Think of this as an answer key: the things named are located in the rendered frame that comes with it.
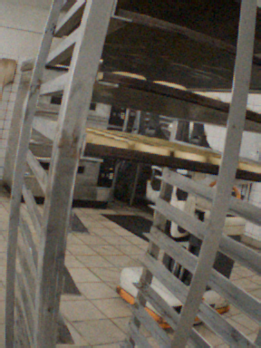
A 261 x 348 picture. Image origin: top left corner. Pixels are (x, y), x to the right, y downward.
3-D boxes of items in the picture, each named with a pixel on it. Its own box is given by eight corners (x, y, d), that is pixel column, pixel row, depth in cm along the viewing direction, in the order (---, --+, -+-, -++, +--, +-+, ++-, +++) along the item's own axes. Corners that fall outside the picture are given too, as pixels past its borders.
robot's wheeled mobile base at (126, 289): (179, 285, 316) (187, 260, 313) (229, 314, 264) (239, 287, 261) (112, 293, 278) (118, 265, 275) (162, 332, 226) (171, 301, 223)
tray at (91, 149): (34, 126, 103) (36, 120, 103) (167, 147, 118) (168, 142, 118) (84, 154, 48) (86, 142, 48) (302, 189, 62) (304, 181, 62)
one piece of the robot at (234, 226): (180, 275, 306) (205, 175, 296) (225, 299, 261) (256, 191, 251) (148, 278, 287) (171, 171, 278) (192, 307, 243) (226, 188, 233)
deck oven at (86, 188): (18, 207, 480) (46, 53, 456) (-1, 186, 579) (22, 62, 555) (120, 214, 567) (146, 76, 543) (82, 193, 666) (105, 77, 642)
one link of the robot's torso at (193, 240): (179, 240, 269) (188, 207, 266) (206, 253, 246) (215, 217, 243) (149, 241, 255) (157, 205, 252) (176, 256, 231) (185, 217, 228)
